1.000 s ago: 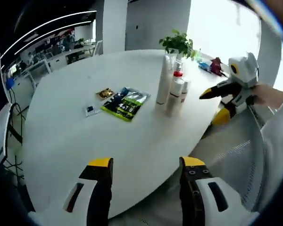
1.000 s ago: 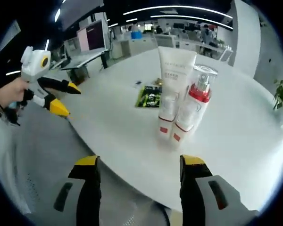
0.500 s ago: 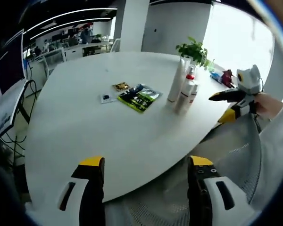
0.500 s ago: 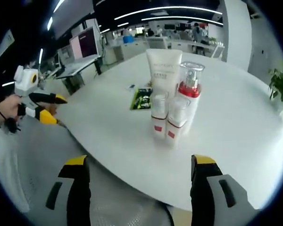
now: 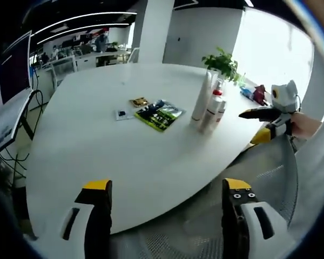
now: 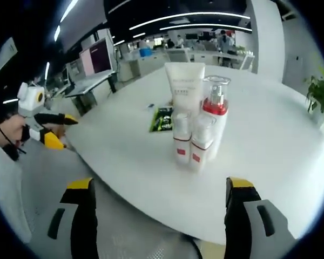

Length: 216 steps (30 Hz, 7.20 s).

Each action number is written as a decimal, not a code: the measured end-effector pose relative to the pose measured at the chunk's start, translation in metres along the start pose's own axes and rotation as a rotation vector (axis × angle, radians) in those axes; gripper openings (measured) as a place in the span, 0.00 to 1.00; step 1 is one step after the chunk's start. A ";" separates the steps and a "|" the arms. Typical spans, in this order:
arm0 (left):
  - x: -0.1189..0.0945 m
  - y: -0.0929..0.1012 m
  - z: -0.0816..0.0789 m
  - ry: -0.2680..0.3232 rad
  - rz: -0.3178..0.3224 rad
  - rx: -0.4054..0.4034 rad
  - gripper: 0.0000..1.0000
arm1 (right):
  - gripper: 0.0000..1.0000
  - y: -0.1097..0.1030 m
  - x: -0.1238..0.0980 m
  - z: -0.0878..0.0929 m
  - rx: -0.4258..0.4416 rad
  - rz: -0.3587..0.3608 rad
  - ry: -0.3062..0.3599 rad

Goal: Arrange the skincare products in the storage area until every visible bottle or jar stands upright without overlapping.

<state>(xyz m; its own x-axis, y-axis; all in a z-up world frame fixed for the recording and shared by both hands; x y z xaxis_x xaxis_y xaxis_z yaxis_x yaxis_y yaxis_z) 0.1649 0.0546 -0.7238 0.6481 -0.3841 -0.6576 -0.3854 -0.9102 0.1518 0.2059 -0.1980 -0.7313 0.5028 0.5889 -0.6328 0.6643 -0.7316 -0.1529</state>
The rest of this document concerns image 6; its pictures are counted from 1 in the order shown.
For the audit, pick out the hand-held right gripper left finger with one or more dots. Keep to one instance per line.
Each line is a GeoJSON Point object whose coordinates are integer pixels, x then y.
{"type": "Point", "coordinates": [83, 221]}

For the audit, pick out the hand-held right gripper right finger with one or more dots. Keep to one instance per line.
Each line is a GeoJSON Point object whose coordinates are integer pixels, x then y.
{"type": "Point", "coordinates": [240, 221]}

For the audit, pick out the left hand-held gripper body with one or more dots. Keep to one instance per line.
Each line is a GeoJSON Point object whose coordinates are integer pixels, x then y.
{"type": "Point", "coordinates": [31, 98]}

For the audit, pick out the small white skincare bottle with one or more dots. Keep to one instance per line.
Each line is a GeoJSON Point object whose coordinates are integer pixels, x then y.
{"type": "Point", "coordinates": [202, 151]}
{"type": "Point", "coordinates": [182, 145]}

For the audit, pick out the black green skincare sachet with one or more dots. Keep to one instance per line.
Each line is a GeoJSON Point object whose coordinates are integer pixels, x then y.
{"type": "Point", "coordinates": [162, 121]}

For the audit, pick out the white skincare bottle red collar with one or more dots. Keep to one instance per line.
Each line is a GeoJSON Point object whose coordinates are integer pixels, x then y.
{"type": "Point", "coordinates": [215, 106]}

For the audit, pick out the tall white skincare tube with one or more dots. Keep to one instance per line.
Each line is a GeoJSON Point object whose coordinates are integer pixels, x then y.
{"type": "Point", "coordinates": [183, 81]}

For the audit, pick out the blue storage box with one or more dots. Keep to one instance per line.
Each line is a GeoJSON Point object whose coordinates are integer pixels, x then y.
{"type": "Point", "coordinates": [146, 52]}

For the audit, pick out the grey office chair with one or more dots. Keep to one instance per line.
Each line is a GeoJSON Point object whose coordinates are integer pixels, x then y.
{"type": "Point", "coordinates": [56, 167]}

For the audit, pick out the white ceiling vent panel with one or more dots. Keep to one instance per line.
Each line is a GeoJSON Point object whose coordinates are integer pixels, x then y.
{"type": "Point", "coordinates": [5, 58]}

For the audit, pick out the person's white shirt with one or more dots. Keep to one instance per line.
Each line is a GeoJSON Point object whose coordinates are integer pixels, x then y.
{"type": "Point", "coordinates": [5, 189]}

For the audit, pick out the bright ceiling light strip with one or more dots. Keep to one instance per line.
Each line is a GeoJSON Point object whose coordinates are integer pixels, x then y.
{"type": "Point", "coordinates": [69, 6]}

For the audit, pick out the white low cabinet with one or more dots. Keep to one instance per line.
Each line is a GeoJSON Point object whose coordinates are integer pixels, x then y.
{"type": "Point", "coordinates": [148, 64]}

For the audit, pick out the white mesh office chair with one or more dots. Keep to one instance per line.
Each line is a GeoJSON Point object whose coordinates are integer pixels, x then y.
{"type": "Point", "coordinates": [178, 56]}

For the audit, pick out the potted green plant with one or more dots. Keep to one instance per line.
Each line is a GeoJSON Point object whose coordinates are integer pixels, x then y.
{"type": "Point", "coordinates": [321, 94]}

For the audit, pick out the white office desk row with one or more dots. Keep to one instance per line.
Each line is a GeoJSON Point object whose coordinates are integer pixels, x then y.
{"type": "Point", "coordinates": [205, 58]}

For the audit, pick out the long ceiling light strip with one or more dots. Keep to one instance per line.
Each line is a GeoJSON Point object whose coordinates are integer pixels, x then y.
{"type": "Point", "coordinates": [218, 14]}
{"type": "Point", "coordinates": [205, 25]}

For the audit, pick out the white frame office chair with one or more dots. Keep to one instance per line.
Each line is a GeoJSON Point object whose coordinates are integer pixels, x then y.
{"type": "Point", "coordinates": [248, 62]}

